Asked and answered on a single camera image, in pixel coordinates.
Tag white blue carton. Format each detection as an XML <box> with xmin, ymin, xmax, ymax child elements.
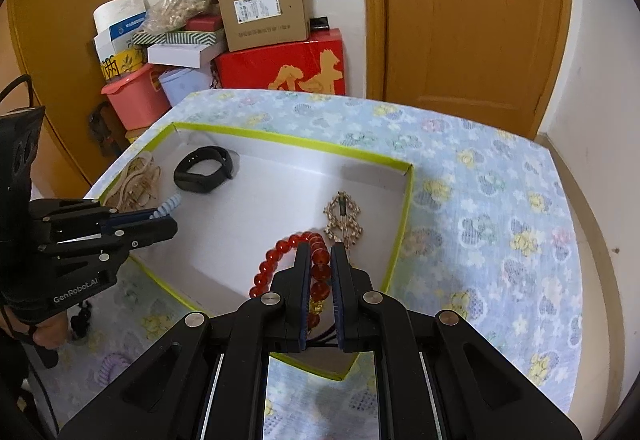
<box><xmin>93</xmin><ymin>12</ymin><xmax>145</xmax><ymax>63</ymax></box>

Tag black fitness band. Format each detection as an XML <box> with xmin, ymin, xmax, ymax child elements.
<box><xmin>172</xmin><ymin>145</ymin><xmax>236</xmax><ymax>194</ymax></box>

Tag white paper roll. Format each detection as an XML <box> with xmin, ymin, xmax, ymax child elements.
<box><xmin>92</xmin><ymin>0</ymin><xmax>146</xmax><ymax>34</ymax></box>

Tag small dark red box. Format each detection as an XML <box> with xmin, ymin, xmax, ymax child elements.
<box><xmin>183</xmin><ymin>14</ymin><xmax>222</xmax><ymax>32</ymax></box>

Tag rhinestone gold brooch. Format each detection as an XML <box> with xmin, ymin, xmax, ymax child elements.
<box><xmin>323</xmin><ymin>191</ymin><xmax>363</xmax><ymax>250</ymax></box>

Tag black hair tie teal bead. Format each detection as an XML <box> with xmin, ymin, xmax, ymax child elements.
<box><xmin>306</xmin><ymin>325</ymin><xmax>337</xmax><ymax>348</ymax></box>

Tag red gift box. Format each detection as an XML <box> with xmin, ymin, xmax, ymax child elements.
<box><xmin>215</xmin><ymin>28</ymin><xmax>346</xmax><ymax>96</ymax></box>

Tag white flat box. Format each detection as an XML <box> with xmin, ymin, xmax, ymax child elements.
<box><xmin>146</xmin><ymin>40</ymin><xmax>227</xmax><ymax>68</ymax></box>

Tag bag of nuts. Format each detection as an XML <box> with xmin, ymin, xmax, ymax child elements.
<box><xmin>141</xmin><ymin>0</ymin><xmax>214</xmax><ymax>35</ymax></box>

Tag floral blue tablecloth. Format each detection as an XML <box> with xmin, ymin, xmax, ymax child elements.
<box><xmin>38</xmin><ymin>90</ymin><xmax>582</xmax><ymax>439</ymax></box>

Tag beige translucent hair claw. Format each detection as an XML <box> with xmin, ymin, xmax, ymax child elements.
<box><xmin>103</xmin><ymin>151</ymin><xmax>162</xmax><ymax>212</ymax></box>

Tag green striped box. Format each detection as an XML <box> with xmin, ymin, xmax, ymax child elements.
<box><xmin>132</xmin><ymin>28</ymin><xmax>224</xmax><ymax>47</ymax></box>

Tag yellow-green shallow box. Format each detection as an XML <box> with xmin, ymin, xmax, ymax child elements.
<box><xmin>96</xmin><ymin>120</ymin><xmax>416</xmax><ymax>382</ymax></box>

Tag red bead bracelet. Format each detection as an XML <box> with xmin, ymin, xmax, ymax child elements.
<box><xmin>247</xmin><ymin>230</ymin><xmax>334</xmax><ymax>333</ymax></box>

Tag person's left hand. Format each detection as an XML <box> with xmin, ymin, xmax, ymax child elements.
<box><xmin>1</xmin><ymin>307</ymin><xmax>70</xmax><ymax>349</ymax></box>

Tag black cable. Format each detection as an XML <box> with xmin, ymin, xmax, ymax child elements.
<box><xmin>0</xmin><ymin>72</ymin><xmax>61</xmax><ymax>436</ymax></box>

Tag yellow patterned box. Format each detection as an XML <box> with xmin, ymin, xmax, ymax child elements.
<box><xmin>101</xmin><ymin>46</ymin><xmax>146</xmax><ymax>82</ymax></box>

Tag lavender round container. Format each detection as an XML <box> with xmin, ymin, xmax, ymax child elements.
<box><xmin>160</xmin><ymin>67</ymin><xmax>213</xmax><ymax>108</ymax></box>

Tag pink plastic bin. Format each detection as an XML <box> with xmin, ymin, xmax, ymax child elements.
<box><xmin>101</xmin><ymin>63</ymin><xmax>170</xmax><ymax>130</ymax></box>

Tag wooden door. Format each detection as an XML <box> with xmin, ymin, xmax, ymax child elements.
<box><xmin>364</xmin><ymin>0</ymin><xmax>572</xmax><ymax>139</ymax></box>

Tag light blue spiral hair tie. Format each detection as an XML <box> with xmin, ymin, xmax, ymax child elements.
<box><xmin>150</xmin><ymin>192</ymin><xmax>184</xmax><ymax>221</ymax></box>

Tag brown cardboard box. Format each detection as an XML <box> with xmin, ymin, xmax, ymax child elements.
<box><xmin>218</xmin><ymin>0</ymin><xmax>310</xmax><ymax>52</ymax></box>

